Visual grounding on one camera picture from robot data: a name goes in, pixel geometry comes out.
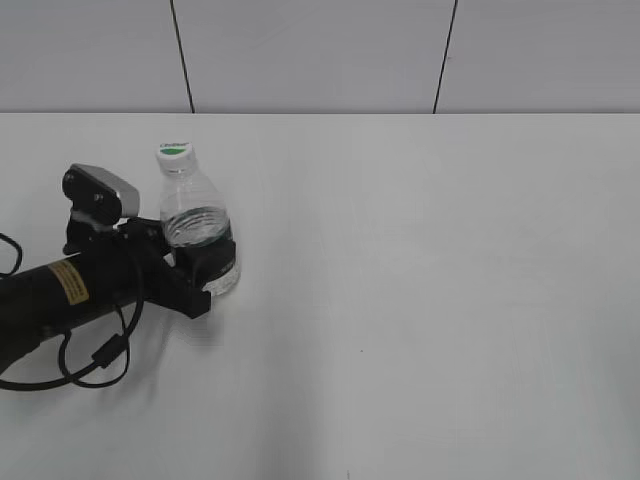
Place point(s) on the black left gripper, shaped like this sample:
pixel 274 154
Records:
pixel 121 264

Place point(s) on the clear green-label water bottle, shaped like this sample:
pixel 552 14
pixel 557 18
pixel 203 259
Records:
pixel 193 213

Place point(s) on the white green bottle cap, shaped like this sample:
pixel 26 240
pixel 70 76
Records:
pixel 176 158

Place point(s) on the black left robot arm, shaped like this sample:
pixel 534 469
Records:
pixel 39 304

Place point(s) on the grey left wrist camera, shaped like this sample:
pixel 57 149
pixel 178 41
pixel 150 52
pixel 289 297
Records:
pixel 98 195

